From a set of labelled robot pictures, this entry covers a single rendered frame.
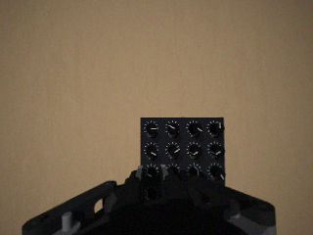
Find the black knob box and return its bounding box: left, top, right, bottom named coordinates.
left=140, top=117, right=226, bottom=200

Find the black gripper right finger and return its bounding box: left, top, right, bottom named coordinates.
left=159, top=164, right=277, bottom=235

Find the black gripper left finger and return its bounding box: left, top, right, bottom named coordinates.
left=22, top=165, right=145, bottom=235

